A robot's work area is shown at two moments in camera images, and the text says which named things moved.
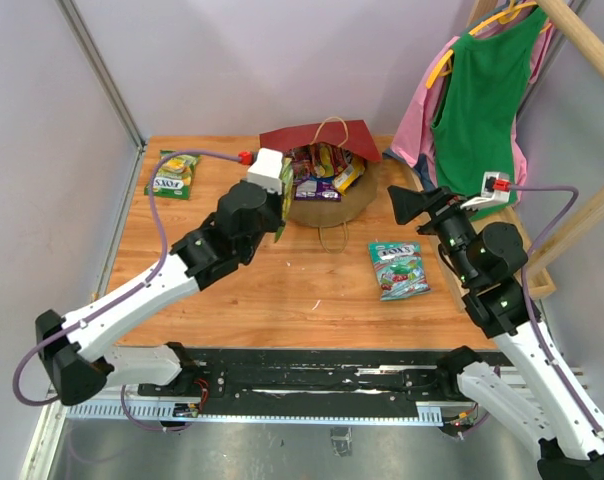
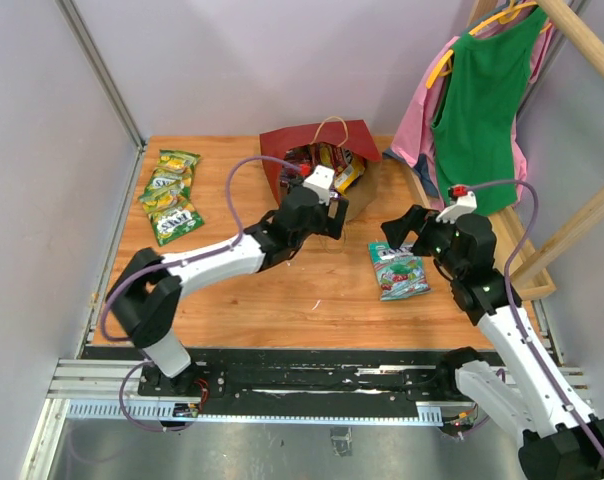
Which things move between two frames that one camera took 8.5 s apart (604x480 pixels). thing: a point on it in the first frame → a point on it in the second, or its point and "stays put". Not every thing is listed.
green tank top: x=474 y=126 stays put
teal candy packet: x=399 y=268 stays put
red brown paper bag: x=353 y=136 stays put
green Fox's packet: x=286 y=175 → x=171 y=223
